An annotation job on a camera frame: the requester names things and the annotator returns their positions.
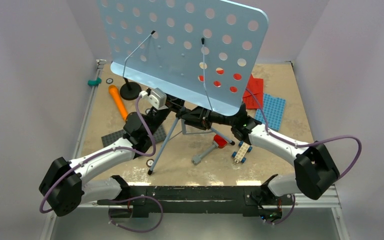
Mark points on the teal clamp piece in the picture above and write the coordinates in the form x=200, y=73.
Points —
x=94, y=83

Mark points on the red grey toy hammer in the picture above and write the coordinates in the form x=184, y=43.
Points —
x=218, y=142

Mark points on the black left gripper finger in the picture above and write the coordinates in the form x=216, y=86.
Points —
x=177, y=109
x=174, y=102

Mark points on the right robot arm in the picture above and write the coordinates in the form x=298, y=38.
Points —
x=314, y=168

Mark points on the orange black poker chip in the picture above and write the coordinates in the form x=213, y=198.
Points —
x=149, y=163

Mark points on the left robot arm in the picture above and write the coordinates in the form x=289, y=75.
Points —
x=69, y=183

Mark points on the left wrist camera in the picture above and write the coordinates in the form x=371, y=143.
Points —
x=155, y=97

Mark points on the black microphone stand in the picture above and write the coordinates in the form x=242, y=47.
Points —
x=130, y=90

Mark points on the orange toy microphone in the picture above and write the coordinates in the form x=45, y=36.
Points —
x=114, y=92

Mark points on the light blue music stand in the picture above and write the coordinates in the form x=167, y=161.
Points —
x=167, y=44

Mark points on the red sheet music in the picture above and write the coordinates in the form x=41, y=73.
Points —
x=252, y=103
x=255, y=85

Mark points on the far black white poker chip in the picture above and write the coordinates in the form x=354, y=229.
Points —
x=109, y=81

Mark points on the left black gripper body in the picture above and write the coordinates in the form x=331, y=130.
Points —
x=156, y=121

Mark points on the light blue building baseplate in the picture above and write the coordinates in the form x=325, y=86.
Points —
x=273, y=109

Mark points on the black table front rail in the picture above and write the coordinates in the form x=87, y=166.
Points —
x=247, y=201

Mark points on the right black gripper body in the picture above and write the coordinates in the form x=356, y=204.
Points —
x=218, y=118

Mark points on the white blue toy car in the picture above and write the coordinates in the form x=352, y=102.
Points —
x=240, y=155

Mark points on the aluminium side rail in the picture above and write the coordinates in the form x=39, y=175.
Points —
x=50, y=219

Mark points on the dark grey building baseplate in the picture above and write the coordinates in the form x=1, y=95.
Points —
x=159, y=136

